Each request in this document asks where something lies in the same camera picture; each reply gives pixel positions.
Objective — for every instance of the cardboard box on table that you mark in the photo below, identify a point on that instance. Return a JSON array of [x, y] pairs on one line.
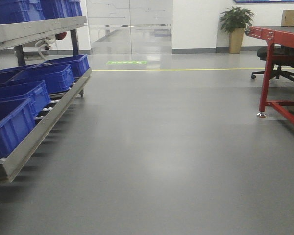
[[287, 18]]

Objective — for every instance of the green floor sticker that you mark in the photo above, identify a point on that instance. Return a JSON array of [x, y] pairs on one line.
[[126, 62]]

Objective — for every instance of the blue bin lower far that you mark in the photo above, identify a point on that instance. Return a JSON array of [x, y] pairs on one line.
[[79, 64]]

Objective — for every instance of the blue bin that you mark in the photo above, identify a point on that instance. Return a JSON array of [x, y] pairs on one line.
[[36, 91], [17, 11], [57, 78], [16, 122], [53, 9], [79, 64]]

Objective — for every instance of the frosted glass door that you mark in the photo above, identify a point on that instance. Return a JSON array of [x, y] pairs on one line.
[[130, 26]]

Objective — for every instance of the potted green plant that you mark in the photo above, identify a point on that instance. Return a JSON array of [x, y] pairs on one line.
[[234, 22]]

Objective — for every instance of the blue bin lower front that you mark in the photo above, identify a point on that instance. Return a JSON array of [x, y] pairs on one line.
[[16, 122]]

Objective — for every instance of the blue bin upper right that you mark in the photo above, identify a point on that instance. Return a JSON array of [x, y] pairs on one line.
[[53, 9]]

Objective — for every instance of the metal roller rack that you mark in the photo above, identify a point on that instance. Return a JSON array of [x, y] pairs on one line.
[[15, 35]]

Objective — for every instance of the black office chair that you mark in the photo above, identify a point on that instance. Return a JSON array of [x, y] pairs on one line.
[[283, 56]]

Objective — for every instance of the blue bin upper left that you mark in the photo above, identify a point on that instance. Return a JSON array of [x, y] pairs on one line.
[[17, 11]]

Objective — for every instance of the red frame conveyor table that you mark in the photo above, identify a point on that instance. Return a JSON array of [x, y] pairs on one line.
[[273, 35]]

